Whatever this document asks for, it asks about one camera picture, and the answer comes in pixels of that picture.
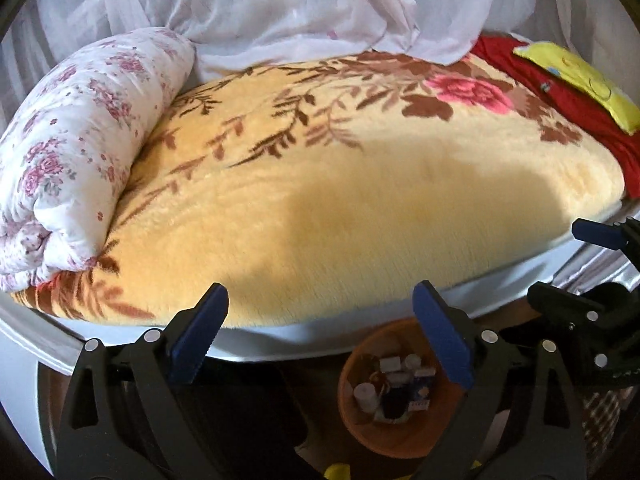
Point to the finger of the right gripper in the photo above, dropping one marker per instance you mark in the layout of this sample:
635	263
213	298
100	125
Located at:
599	234

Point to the orange trash bin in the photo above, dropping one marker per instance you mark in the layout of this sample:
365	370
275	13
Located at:
416	404

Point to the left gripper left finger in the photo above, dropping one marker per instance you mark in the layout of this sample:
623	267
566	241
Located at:
122	417

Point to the yellow cartoon pillow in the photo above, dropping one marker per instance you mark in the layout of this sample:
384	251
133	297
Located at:
575	71

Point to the white cap cream jar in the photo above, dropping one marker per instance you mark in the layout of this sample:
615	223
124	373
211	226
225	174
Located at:
366	397

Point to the floral rolled quilt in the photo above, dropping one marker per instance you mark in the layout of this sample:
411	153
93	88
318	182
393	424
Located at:
67	153

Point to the plaid sleeve forearm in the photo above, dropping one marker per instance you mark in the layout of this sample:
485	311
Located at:
601	414

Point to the white power adapter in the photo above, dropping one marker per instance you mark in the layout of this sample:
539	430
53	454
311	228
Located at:
390	365

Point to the yellow floral plush blanket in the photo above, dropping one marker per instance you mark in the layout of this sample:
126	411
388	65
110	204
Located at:
319	188

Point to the red cloth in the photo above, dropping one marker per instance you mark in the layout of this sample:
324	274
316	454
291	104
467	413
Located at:
570	102

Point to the white sheer curtain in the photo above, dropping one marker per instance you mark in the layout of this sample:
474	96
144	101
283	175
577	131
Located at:
233	34

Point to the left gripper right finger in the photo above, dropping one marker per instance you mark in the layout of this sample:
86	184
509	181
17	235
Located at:
518	417

